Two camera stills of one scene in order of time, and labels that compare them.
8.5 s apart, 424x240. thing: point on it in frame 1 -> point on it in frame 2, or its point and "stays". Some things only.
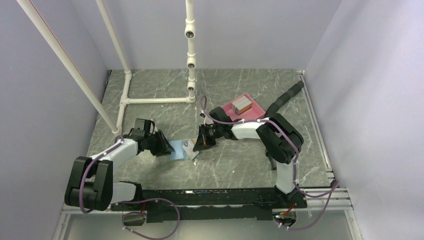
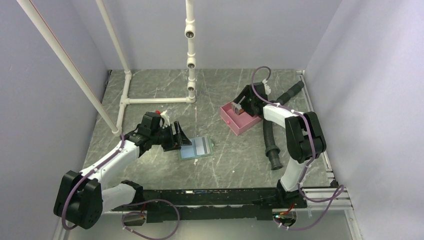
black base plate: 225,204 stays
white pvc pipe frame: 190,30 stays
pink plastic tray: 255,112 stays
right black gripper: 203,141 -> 246,92
